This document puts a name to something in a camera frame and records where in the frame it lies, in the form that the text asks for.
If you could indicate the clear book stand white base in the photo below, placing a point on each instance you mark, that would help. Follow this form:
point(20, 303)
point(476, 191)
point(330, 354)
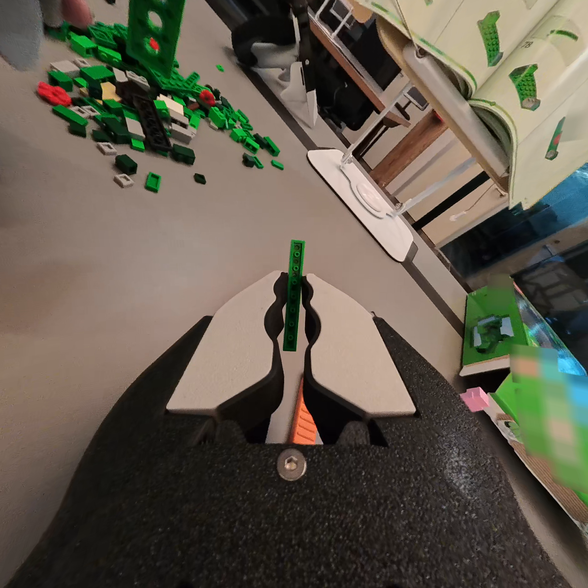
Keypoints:
point(367, 197)

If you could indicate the orange brick separator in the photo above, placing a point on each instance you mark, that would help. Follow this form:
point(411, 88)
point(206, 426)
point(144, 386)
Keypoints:
point(303, 413)

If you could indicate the pile of loose lego pieces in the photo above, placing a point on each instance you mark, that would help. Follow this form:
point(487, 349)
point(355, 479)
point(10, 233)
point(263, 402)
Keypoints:
point(138, 115)

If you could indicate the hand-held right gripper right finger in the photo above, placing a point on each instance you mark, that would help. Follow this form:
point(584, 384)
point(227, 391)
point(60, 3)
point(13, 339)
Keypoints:
point(353, 358)

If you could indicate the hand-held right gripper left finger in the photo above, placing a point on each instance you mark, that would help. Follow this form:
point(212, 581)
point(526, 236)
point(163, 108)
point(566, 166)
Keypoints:
point(229, 358)

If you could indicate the lego instruction booklet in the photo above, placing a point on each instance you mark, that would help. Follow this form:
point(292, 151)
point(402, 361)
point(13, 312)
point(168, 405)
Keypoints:
point(528, 92)

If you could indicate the open green lego box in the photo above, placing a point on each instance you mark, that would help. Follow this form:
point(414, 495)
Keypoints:
point(551, 487)

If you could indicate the long green lego plate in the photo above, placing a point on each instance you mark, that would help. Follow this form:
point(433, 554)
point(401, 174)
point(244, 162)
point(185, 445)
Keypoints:
point(294, 298)

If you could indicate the large green lego panel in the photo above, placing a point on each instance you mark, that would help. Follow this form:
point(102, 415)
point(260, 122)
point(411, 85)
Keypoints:
point(156, 27)

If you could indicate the flat green lego box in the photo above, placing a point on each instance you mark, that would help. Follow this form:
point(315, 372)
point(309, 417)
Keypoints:
point(477, 317)

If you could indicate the wooden side table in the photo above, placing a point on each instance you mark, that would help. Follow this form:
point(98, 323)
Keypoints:
point(413, 138)

